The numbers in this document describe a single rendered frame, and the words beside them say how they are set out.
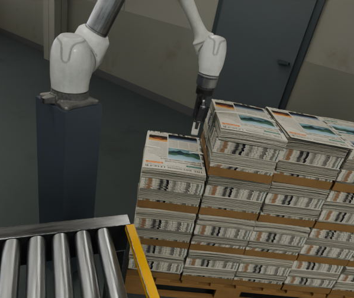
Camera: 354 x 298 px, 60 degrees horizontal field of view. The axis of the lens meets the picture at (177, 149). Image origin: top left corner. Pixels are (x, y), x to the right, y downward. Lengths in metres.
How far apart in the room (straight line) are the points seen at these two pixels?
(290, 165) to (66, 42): 1.06
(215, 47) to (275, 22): 2.39
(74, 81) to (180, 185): 0.62
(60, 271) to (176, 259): 0.86
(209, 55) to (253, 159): 0.47
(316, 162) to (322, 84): 2.18
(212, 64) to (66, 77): 0.59
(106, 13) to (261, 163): 0.92
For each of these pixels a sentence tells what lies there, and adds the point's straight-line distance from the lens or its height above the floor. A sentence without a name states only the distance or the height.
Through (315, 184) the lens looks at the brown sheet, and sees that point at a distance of 1.52.
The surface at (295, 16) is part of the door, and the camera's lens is 3.60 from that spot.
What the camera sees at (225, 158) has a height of 0.92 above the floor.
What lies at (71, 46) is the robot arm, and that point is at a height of 1.24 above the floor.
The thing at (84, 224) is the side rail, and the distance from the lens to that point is 1.05.
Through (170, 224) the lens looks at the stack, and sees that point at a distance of 1.50.
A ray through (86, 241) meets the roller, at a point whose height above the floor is 0.80.
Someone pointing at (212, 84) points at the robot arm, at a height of 1.19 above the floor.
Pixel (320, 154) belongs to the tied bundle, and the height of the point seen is 1.00.
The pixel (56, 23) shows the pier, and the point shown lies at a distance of 5.79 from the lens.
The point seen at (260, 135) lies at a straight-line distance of 1.28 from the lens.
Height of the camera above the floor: 1.51
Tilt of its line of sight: 27 degrees down
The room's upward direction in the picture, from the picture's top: 12 degrees clockwise
